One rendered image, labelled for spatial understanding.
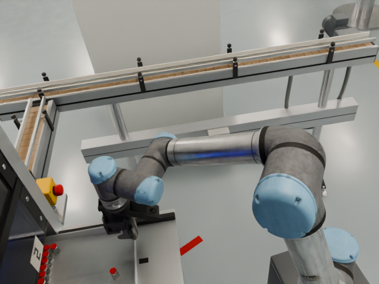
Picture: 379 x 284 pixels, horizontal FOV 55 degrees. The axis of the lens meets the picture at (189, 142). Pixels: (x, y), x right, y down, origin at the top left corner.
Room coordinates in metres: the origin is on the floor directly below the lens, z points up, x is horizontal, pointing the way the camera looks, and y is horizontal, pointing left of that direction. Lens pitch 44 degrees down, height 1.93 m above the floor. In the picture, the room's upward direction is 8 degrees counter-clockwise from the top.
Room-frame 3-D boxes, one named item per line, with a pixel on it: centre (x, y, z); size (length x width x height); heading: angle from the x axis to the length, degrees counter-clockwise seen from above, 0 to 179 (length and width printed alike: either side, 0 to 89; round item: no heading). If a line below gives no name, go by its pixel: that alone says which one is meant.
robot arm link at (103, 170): (0.64, 0.23, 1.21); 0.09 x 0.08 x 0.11; 62
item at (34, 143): (1.09, 0.67, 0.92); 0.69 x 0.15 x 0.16; 2
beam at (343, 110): (1.54, -0.19, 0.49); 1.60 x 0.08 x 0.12; 92
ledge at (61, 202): (0.82, 0.56, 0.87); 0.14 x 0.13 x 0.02; 92
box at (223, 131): (1.47, -0.17, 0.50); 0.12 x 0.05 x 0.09; 92
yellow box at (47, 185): (0.81, 0.52, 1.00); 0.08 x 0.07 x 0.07; 92
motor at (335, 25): (1.77, -0.91, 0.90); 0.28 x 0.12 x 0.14; 2
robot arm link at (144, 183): (0.61, 0.13, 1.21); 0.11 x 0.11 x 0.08; 62
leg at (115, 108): (1.52, 0.36, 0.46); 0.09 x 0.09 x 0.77; 2
